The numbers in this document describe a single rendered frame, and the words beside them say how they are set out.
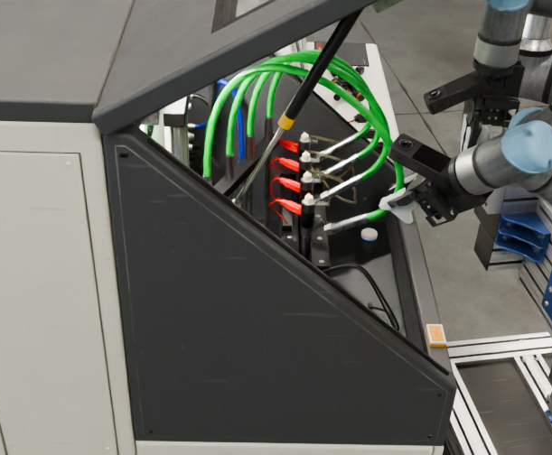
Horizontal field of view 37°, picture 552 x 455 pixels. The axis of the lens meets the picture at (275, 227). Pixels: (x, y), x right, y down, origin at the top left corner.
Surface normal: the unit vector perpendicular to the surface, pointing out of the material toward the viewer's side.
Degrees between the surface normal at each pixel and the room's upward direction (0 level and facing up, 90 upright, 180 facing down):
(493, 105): 90
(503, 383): 0
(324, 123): 90
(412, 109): 0
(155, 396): 90
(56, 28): 0
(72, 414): 90
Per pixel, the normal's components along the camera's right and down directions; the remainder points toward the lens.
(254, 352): 0.00, 0.60
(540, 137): 0.50, -0.23
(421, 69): 0.04, -0.80
